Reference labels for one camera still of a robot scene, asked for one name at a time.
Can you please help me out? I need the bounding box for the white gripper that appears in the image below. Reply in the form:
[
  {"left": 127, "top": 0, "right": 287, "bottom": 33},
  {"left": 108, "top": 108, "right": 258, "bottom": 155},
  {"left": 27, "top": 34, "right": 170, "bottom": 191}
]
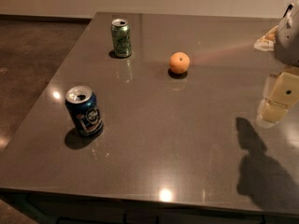
[{"left": 255, "top": 4, "right": 299, "bottom": 128}]

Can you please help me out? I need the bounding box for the green soda can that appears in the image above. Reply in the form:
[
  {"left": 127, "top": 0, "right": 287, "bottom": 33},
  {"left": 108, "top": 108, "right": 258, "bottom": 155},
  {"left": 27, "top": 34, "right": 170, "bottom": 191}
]
[{"left": 111, "top": 19, "right": 132, "bottom": 58}]

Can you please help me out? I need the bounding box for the blue soda can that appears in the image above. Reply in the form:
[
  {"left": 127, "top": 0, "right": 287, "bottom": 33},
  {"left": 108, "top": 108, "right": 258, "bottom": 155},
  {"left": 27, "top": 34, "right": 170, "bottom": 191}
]
[{"left": 65, "top": 86, "right": 103, "bottom": 137}]

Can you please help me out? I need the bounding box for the crumpled snack bag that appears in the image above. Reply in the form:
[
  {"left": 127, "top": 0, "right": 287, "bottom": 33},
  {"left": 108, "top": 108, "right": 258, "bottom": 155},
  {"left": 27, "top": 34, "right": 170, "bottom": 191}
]
[{"left": 253, "top": 26, "right": 278, "bottom": 51}]

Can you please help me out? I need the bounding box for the orange fruit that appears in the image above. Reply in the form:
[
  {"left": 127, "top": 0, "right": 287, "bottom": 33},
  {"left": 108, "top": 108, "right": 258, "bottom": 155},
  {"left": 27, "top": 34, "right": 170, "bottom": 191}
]
[{"left": 169, "top": 52, "right": 190, "bottom": 75}]

